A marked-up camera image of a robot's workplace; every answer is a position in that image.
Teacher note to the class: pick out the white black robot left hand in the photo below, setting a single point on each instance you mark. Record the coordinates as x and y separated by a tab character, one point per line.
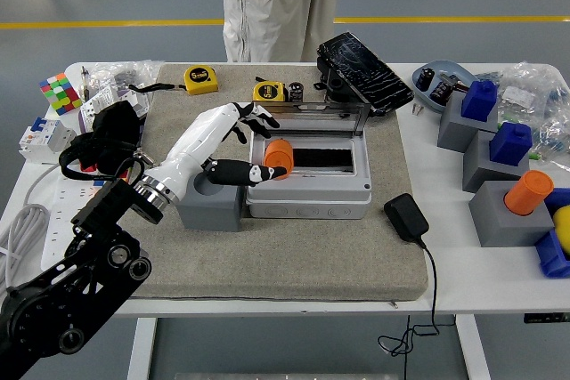
196	144

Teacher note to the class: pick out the grey electrical enclosure box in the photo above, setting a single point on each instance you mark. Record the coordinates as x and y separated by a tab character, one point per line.
307	202

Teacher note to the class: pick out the smoky transparent box lid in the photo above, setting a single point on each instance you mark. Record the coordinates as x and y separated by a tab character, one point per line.
320	124

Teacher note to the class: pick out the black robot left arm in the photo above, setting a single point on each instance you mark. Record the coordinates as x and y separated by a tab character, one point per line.
89	264

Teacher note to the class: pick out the yellow tape measure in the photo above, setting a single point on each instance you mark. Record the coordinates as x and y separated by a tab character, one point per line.
201	79
269	91

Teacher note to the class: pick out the grey block with round hole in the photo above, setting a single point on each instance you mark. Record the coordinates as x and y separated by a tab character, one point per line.
214	215

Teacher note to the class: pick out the black cloth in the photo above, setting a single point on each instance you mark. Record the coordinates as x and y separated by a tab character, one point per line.
116	122

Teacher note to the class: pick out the clear plastic bag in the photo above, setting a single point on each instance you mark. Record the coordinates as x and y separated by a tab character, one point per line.
129	70

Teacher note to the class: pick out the small black capacitor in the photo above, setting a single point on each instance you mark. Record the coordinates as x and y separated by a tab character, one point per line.
441	91
425	78
296	91

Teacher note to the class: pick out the pen with clear barrel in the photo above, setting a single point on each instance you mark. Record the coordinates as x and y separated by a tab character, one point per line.
84	84

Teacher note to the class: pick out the grey-brown mat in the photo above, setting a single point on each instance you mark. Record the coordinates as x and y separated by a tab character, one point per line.
267	260

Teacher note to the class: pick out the multicoloured puzzle cube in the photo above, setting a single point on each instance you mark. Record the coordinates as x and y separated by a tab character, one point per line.
60	94

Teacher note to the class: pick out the white circuit breaker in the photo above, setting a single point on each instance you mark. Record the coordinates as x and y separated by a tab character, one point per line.
44	139

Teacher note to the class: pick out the person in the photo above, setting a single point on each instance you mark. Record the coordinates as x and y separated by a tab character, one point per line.
267	6

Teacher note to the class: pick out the white power strip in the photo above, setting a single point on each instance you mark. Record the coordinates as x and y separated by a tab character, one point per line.
58	220

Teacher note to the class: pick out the white table leg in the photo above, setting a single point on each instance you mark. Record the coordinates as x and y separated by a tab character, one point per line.
473	349
141	349

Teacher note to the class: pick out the grey block holder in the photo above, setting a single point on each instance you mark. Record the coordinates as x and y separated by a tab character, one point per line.
494	224
481	171
452	131

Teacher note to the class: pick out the blue shallow dish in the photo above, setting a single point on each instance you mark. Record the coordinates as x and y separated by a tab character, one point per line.
445	66

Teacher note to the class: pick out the small silver red tool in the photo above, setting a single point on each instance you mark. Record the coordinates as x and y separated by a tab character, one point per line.
454	82

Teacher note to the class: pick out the blue plastic block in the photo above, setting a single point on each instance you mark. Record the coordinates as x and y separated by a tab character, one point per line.
510	144
478	102

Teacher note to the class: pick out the small green connector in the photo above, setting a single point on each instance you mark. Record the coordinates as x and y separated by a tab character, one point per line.
534	156

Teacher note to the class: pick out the clear bags of small parts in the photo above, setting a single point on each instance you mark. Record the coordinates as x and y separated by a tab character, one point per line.
534	86

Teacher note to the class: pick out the blue plastic bin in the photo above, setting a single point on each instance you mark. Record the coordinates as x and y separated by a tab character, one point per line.
552	260

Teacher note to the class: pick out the yellow rounded object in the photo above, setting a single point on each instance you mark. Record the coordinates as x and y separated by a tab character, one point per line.
563	228

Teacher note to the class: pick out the black table control panel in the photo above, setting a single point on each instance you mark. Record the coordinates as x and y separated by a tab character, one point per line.
547	318

